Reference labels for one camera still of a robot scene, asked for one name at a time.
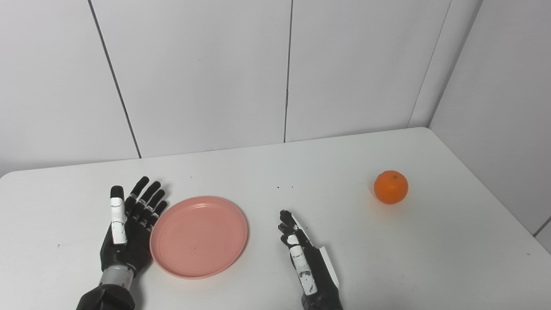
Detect orange fruit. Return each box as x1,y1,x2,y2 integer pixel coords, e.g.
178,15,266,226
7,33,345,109
374,170,409,205

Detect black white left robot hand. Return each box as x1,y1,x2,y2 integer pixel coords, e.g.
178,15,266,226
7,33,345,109
100,176,168,278

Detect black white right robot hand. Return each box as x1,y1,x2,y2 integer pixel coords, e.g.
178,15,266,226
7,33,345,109
278,210,344,310

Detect pink round plate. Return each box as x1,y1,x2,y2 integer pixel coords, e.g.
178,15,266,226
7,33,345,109
149,196,249,280

